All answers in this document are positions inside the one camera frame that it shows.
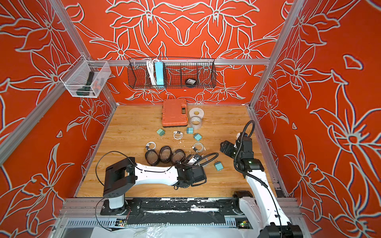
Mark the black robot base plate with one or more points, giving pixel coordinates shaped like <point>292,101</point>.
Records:
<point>177,211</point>

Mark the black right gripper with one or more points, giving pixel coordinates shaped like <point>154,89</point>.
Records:
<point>231,147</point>

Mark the green screwdriver in box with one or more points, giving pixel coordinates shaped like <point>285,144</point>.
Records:
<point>85,90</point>

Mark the black wire wall basket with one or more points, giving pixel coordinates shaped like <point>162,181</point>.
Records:
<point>143,76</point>

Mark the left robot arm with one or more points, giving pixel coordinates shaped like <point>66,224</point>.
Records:
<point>125,174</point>

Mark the aluminium frame post left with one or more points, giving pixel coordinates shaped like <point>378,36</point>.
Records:
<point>61,12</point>

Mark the green charger plug front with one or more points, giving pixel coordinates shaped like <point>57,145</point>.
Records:
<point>218,166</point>

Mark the white tape roll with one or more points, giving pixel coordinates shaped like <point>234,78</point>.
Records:
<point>196,112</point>

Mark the green charger plug left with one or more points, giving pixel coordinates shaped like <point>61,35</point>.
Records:
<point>160,132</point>

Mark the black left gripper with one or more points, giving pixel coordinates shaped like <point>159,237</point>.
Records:
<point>185,166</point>

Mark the blue power strip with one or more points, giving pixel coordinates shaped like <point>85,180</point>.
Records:
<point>159,70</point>

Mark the black round pouch left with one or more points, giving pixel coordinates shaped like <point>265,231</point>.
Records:
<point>152,157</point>

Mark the black round item in basket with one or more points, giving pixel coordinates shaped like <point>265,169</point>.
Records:
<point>191,83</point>

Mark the black round pouch middle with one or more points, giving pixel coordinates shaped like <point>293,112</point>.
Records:
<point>165,154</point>

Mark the black round pouch right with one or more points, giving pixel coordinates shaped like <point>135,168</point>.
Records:
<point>178,156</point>

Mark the green charger plug right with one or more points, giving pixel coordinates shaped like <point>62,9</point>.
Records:
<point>197,137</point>

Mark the aluminium horizontal back rail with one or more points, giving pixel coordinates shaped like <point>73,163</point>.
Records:
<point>217,62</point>

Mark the clear packing tape roll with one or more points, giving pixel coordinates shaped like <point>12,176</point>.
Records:
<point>196,123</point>

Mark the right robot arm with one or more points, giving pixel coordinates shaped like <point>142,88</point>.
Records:
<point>262,210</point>

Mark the clear acrylic wall box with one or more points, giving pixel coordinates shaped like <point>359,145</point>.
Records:
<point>76,76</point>

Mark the orange plastic tool case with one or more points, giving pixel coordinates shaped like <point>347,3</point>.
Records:
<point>174,113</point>

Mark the aluminium frame post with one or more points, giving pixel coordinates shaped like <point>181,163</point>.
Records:
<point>288,24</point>
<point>61,12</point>

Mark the aluminium frame post right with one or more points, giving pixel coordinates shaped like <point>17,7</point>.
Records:
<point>288,24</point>

